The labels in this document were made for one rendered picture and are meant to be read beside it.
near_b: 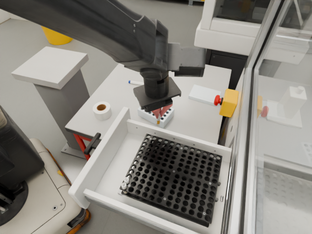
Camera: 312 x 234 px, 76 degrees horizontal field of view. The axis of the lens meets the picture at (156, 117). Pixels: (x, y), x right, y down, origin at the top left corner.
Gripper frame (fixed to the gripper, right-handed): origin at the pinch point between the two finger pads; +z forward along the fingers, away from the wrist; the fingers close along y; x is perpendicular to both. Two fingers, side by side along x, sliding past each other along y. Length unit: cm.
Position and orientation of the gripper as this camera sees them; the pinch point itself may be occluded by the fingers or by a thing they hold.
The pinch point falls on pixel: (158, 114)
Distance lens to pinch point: 54.3
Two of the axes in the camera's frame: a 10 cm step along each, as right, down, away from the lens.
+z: 0.5, 6.2, 7.9
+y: 9.2, -3.3, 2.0
